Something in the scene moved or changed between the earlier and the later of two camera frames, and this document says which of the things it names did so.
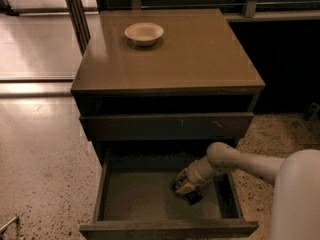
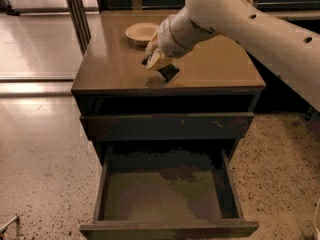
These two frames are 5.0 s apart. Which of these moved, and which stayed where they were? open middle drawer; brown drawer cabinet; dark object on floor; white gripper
Moved: white gripper
Stayed: brown drawer cabinet; open middle drawer; dark object on floor
